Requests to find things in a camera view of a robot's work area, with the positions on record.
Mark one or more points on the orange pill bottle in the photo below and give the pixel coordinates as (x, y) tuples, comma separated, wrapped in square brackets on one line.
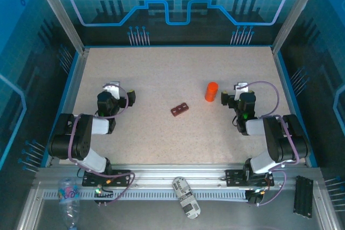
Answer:
[(210, 94)]

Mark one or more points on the orange pill bottle cap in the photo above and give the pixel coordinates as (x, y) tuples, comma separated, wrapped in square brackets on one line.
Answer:
[(212, 85)]

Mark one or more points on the dark red pill organizer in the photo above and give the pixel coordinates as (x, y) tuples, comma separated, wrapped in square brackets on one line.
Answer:
[(179, 109)]

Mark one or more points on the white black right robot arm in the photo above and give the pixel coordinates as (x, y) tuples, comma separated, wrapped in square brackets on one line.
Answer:
[(254, 127)]

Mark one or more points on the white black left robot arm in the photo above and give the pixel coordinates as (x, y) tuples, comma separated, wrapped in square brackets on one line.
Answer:
[(101, 126)]

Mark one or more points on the aluminium base beam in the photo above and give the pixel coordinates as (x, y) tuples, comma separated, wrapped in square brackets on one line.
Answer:
[(175, 172)]

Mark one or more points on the black ridged bar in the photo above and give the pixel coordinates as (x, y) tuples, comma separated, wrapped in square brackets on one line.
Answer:
[(303, 196)]

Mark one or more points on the grey oval labelled device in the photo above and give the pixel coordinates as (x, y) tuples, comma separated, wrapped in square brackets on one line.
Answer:
[(186, 197)]

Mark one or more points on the clear plastic water bottle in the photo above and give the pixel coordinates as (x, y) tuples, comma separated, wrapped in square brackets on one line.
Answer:
[(68, 208)]

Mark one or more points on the blue aluminium side rail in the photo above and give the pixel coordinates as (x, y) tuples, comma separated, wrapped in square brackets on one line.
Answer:
[(72, 92), (294, 106)]

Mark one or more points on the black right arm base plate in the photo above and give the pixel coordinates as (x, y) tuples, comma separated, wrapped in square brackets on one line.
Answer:
[(234, 177)]

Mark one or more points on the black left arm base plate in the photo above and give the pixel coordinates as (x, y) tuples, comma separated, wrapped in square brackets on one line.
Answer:
[(121, 177)]

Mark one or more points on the aluminium frame post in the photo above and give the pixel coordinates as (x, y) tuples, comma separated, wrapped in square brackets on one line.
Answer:
[(60, 12), (297, 12)]

